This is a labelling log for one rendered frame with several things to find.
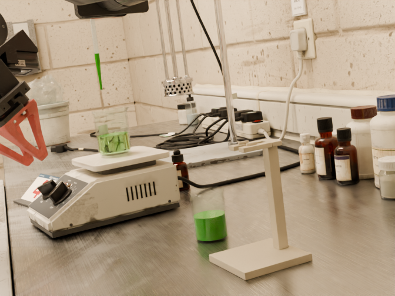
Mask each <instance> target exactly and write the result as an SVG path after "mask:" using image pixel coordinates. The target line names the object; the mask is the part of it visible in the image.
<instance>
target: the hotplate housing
mask: <svg viewBox="0 0 395 296"><path fill-rule="evenodd" d="M65 175H68V176H71V177H74V178H76V179H79V180H82V181H84V182H87V183H88V185H87V186H85V187H84V188H83V189H82V190H81V191H80V192H79V193H78V194H77V195H75V196H74V197H73V198H72V199H71V200H69V201H68V202H67V203H66V204H65V205H64V206H63V207H62V208H61V209H59V210H58V211H57V212H56V213H55V214H54V215H53V216H52V217H50V218H49V219H48V218H46V217H45V216H43V215H41V214H40V213H38V212H37V211H35V210H34V209H32V208H30V207H29V209H27V215H28V217H29V218H30V220H31V223H32V224H34V225H35V226H37V227H38V228H39V229H41V230H42V231H43V232H45V233H47V235H49V236H51V237H52V238H55V237H60V236H66V235H68V234H72V233H77V232H80V231H84V230H88V229H92V228H96V227H100V226H105V225H108V224H113V223H117V222H120V221H125V220H129V219H132V218H137V217H141V216H145V215H148V214H153V213H158V212H161V211H166V210H170V209H173V208H177V207H180V205H179V203H178V201H179V200H180V192H179V183H178V175H177V170H176V165H173V163H170V162H165V161H161V160H153V161H149V162H144V163H139V164H133V165H130V166H125V167H119V168H115V169H110V170H105V171H91V170H87V169H84V168H81V169H75V170H71V171H70V172H68V173H65Z"/></svg>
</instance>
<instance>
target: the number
mask: <svg viewBox="0 0 395 296"><path fill-rule="evenodd" d="M47 181H50V179H46V178H43V177H38V178H37V179H36V180H35V181H34V183H33V184H32V185H31V187H30V188H29V189H28V191H27V192H26V193H25V194H24V196H25V197H29V198H31V199H37V198H38V197H39V196H40V195H41V192H40V191H39V190H38V189H37V187H38V186H40V185H41V184H44V183H46V182H47Z"/></svg>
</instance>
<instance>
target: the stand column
mask: <svg viewBox="0 0 395 296"><path fill-rule="evenodd" d="M214 6H215V15H216V24H217V34H218V40H219V49H220V58H221V64H222V73H223V83H224V89H225V98H226V107H227V117H228V122H229V131H230V138H231V140H230V141H231V142H229V143H228V146H231V145H235V144H238V142H240V141H237V133H236V123H235V114H234V108H233V99H232V89H231V84H230V74H229V65H228V59H227V49H226V40H225V30H224V25H223V15H222V6H221V0H214Z"/></svg>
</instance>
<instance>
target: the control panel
mask: <svg viewBox="0 0 395 296"><path fill-rule="evenodd" d="M60 181H63V182H64V183H66V182H67V184H66V186H67V185H69V184H71V186H70V187H68V188H69V189H71V190H72V192H71V195H70V196H69V197H68V198H67V199H66V200H65V201H63V202H62V203H60V204H58V205H55V206H54V205H53V204H52V202H53V201H52V200H51V199H50V198H48V199H46V200H44V199H43V198H42V196H43V195H42V194H41V195H40V196H39V197H38V198H37V199H36V200H34V201H33V202H32V203H31V204H30V205H29V207H30V208H32V209H34V210H35V211H37V212H38V213H40V214H41V215H43V216H45V217H46V218H48V219H49V218H50V217H52V216H53V215H54V214H55V213H56V212H57V211H58V210H59V209H61V208H62V207H63V206H64V205H65V204H66V203H67V202H68V201H69V200H71V199H72V198H73V197H74V196H75V195H77V194H78V193H79V192H80V191H81V190H82V189H83V188H84V187H85V186H87V185H88V183H87V182H84V181H82V180H79V179H76V178H74V177H71V176H68V175H65V174H64V175H63V176H62V177H61V178H60V179H59V180H58V181H56V182H55V183H56V184H58V183H59V182H60Z"/></svg>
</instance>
